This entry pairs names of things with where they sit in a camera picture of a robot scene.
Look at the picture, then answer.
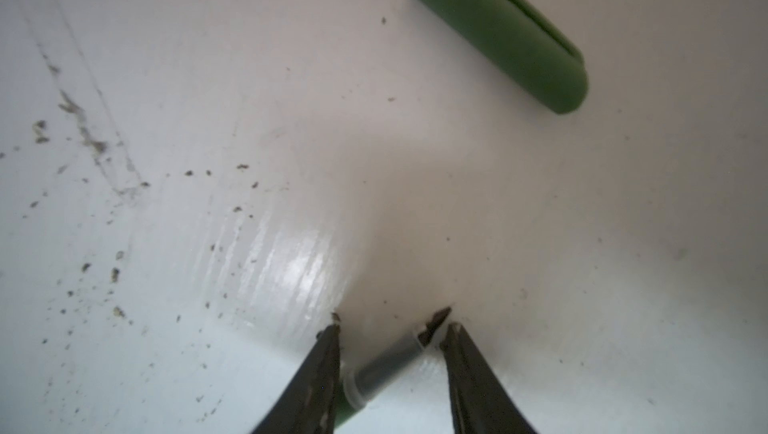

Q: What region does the green pen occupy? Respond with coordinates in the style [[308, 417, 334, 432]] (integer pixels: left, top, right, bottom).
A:
[[335, 306, 452, 428]]

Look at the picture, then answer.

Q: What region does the green pen cap right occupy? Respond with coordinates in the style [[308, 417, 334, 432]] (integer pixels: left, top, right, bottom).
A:
[[420, 0, 589, 114]]

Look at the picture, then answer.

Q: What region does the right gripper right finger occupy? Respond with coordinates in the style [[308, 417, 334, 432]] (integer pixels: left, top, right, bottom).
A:
[[440, 322, 536, 434]]

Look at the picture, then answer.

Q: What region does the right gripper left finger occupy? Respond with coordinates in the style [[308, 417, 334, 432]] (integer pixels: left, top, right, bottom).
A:
[[252, 312, 341, 434]]

